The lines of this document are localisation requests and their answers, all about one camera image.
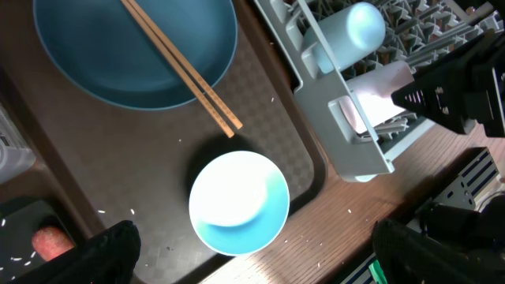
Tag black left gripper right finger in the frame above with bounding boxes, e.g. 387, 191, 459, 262
372, 219, 504, 284

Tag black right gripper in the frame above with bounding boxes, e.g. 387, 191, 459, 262
391, 32, 504, 138

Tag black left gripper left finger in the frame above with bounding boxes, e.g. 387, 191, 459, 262
11, 220, 141, 284

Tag orange carrot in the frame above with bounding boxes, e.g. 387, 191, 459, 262
32, 226, 75, 262

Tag pink cup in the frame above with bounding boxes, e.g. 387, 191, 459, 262
346, 61, 414, 127

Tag light blue cup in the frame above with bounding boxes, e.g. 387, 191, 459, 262
318, 2, 386, 70

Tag grey dishwasher rack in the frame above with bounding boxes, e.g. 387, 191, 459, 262
255, 0, 503, 182

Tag light blue bowl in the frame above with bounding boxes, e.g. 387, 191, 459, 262
189, 151, 290, 256

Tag brown serving tray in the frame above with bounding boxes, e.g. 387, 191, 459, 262
1, 1, 327, 283

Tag black tray bin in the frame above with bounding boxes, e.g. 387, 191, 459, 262
1, 197, 80, 283

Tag clear plastic bin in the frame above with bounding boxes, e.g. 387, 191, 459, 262
0, 106, 36, 183

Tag dark blue plate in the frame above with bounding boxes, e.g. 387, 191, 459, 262
33, 0, 238, 110

